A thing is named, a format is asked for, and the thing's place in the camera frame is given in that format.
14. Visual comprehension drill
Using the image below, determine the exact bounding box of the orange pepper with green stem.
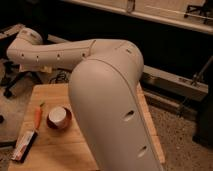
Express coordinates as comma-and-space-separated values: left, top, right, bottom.
34, 102, 45, 130

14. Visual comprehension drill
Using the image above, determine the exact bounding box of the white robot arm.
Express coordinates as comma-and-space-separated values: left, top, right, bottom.
7, 28, 163, 171

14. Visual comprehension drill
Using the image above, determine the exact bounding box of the red-brown bowl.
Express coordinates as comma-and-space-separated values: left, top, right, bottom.
46, 106, 72, 130

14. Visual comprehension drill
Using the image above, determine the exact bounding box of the wooden table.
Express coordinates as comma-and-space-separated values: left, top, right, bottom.
9, 84, 165, 171

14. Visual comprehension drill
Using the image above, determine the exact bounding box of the black and white eraser box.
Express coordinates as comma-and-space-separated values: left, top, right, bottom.
11, 131, 37, 163

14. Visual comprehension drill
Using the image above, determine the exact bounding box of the black office chair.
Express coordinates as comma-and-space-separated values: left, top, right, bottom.
0, 22, 43, 99

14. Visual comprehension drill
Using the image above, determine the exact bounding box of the black cable on floor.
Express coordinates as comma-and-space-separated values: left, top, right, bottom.
49, 69, 70, 85

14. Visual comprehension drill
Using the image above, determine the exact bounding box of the metal floor rail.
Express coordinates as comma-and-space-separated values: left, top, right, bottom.
47, 39, 208, 102

